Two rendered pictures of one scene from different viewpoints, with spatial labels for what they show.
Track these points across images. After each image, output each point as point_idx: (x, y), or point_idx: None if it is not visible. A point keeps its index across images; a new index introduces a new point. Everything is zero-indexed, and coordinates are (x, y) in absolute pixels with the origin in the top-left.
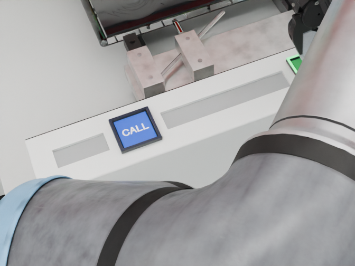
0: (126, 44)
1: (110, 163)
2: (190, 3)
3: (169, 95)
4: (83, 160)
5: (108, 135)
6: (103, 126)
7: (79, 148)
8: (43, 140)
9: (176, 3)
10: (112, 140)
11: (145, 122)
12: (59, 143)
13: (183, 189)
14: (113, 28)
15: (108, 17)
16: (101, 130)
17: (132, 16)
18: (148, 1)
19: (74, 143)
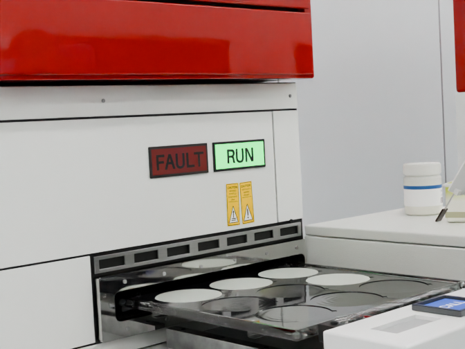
0: (330, 326)
1: (456, 322)
2: (366, 306)
3: (454, 293)
4: (419, 326)
5: (423, 314)
6: (409, 312)
7: (400, 327)
8: (349, 327)
9: (350, 308)
10: (434, 315)
11: (456, 300)
12: (371, 325)
13: None
14: (297, 325)
15: (282, 323)
16: (410, 314)
17: (310, 319)
18: (315, 312)
19: (390, 325)
